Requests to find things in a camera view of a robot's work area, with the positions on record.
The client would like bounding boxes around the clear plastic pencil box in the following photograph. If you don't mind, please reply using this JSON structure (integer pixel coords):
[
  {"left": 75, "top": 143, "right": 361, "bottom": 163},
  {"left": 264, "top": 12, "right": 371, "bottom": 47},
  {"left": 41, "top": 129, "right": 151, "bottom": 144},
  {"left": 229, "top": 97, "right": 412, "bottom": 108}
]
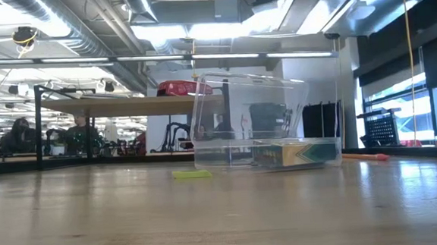
[{"left": 187, "top": 64, "right": 344, "bottom": 177}]

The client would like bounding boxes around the yellow green crayon box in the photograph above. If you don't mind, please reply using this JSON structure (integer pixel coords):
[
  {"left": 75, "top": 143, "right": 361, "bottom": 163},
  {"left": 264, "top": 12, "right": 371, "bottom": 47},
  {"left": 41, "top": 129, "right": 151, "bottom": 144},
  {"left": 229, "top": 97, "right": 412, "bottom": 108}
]
[{"left": 252, "top": 137, "right": 340, "bottom": 170}]

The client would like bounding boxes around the orange pencil pink eraser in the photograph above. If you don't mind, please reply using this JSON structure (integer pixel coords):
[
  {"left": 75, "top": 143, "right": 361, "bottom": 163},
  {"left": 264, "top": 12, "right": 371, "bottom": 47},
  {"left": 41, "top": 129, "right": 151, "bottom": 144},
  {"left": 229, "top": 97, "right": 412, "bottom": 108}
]
[{"left": 341, "top": 150, "right": 391, "bottom": 165}]

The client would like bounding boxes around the black cabinet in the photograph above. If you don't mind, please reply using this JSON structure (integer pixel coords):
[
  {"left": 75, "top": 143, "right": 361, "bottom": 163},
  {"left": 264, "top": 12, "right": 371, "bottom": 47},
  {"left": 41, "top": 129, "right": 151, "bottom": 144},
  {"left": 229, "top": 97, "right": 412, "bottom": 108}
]
[{"left": 250, "top": 101, "right": 292, "bottom": 140}]

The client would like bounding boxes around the red stapler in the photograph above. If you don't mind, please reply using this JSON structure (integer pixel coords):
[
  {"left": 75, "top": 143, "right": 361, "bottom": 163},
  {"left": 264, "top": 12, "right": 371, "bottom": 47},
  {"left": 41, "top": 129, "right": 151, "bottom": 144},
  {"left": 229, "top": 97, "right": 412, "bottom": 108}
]
[{"left": 156, "top": 77, "right": 214, "bottom": 99}]

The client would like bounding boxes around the long ceiling light bar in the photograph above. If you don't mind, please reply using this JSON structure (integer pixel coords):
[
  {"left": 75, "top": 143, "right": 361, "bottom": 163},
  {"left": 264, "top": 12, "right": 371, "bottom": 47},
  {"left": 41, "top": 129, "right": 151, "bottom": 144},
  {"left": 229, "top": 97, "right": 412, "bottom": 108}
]
[{"left": 0, "top": 37, "right": 339, "bottom": 78}]

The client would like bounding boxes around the wooden shelf board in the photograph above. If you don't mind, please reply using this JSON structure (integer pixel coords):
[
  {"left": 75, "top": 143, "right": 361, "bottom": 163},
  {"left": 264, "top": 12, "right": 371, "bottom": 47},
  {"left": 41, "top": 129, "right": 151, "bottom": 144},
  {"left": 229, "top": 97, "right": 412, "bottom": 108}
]
[{"left": 41, "top": 90, "right": 225, "bottom": 124}]

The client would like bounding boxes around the black folding panel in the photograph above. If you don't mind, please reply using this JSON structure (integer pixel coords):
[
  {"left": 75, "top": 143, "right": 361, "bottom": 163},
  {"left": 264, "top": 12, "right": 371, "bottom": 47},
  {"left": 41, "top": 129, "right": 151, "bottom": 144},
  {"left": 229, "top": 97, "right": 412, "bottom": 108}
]
[{"left": 301, "top": 101, "right": 344, "bottom": 152}]

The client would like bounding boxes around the black perforated rack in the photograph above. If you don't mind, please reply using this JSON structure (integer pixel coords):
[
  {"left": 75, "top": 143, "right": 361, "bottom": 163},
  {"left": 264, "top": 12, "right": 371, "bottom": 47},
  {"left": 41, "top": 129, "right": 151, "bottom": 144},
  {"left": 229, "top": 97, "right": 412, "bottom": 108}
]
[{"left": 356, "top": 107, "right": 405, "bottom": 149}]

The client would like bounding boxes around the black metal table frame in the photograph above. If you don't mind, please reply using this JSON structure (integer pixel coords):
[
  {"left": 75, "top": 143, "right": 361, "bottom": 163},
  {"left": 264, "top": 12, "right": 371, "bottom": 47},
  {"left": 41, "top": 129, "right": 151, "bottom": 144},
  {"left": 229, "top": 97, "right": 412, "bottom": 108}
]
[{"left": 0, "top": 133, "right": 437, "bottom": 187}]

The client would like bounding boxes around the black metal shelf frame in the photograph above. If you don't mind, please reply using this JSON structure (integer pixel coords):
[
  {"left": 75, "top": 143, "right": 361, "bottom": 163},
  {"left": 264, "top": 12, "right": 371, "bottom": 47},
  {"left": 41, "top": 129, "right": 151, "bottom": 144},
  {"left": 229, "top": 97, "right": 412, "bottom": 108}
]
[{"left": 33, "top": 73, "right": 234, "bottom": 177}]

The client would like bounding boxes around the yellow hanging cable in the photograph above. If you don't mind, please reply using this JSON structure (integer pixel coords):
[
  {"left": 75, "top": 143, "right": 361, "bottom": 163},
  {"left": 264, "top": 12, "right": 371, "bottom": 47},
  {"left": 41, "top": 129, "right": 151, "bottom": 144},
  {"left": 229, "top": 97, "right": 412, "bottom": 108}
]
[{"left": 402, "top": 0, "right": 421, "bottom": 144}]

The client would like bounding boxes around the black ceiling cable reel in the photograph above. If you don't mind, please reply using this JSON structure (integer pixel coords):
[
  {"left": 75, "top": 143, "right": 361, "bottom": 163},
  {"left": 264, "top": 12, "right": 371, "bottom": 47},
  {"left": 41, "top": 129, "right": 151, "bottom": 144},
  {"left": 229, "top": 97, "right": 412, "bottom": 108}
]
[{"left": 11, "top": 25, "right": 39, "bottom": 49}]

